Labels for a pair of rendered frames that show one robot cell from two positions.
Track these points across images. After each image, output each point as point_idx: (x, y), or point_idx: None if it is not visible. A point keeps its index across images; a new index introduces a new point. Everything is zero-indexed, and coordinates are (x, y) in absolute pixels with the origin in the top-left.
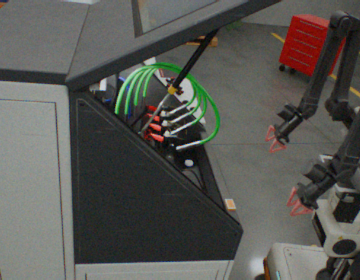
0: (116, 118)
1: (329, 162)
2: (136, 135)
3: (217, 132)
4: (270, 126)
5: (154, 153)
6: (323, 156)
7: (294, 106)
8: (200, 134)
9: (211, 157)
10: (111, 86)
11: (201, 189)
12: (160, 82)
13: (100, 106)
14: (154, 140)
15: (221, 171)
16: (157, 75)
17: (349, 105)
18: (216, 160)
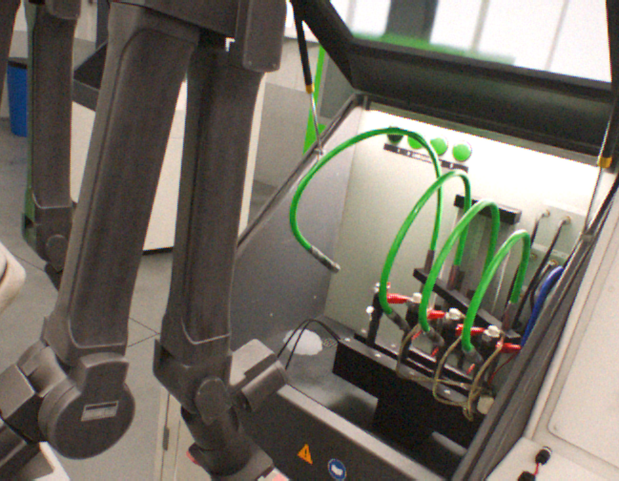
0: (332, 122)
1: (30, 463)
2: (315, 143)
3: (289, 218)
4: (281, 475)
5: (296, 165)
6: (54, 480)
7: (237, 380)
8: (437, 475)
9: (335, 419)
10: (543, 270)
11: (247, 241)
12: (548, 314)
13: (342, 106)
14: (443, 374)
15: (286, 398)
16: (573, 307)
17: (22, 372)
18: (319, 418)
